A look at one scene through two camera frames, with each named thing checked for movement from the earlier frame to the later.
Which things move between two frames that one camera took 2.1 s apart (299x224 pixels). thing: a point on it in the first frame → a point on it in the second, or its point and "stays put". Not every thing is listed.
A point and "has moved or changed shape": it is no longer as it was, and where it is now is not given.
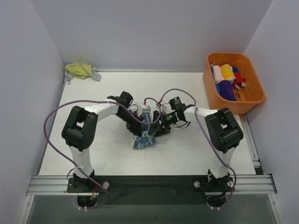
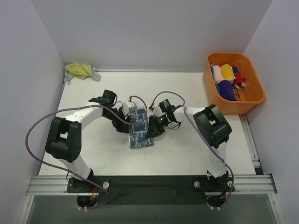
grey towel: [94, 74] stays put
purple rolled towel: [226, 90] stays put
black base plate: [152, 191] stays put
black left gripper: [136, 127] → [122, 126]
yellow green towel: [79, 70] stays put
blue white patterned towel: [145, 140] has moved or changed shape
